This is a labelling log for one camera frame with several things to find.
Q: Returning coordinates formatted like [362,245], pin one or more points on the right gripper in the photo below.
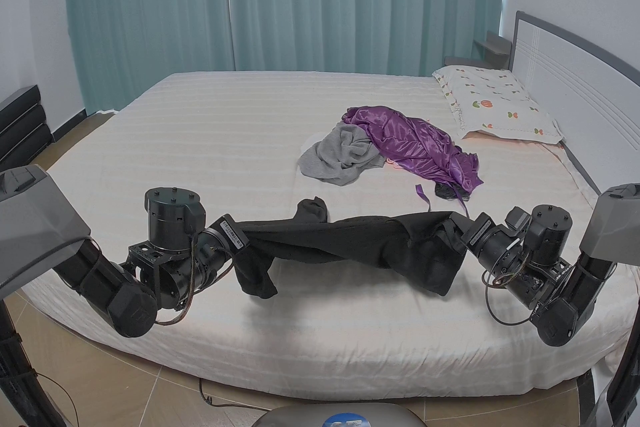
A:
[480,232]

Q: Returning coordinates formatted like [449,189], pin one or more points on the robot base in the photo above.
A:
[300,419]

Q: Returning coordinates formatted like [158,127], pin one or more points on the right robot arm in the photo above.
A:
[610,220]

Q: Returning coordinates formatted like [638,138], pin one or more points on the black T-shirt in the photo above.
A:
[350,240]

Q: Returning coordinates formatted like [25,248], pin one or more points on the pink garment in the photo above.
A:
[395,165]

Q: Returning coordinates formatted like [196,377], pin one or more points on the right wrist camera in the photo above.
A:
[517,220]

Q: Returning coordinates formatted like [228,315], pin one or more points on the purple satin garment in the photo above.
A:
[410,140]

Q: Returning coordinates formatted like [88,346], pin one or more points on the grey bedside table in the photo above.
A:
[495,45]

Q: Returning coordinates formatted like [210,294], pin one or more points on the grey garment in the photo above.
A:
[335,155]

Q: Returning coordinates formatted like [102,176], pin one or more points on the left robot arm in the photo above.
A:
[45,225]

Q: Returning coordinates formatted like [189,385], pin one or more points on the black lace garment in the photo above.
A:
[447,192]

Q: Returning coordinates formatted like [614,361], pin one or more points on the white printed pillow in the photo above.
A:
[495,104]

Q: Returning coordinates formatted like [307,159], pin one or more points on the black chest of drawers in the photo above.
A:
[20,124]

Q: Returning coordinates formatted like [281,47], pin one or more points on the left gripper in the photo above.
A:
[232,235]

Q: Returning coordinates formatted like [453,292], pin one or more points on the bed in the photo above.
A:
[225,124]

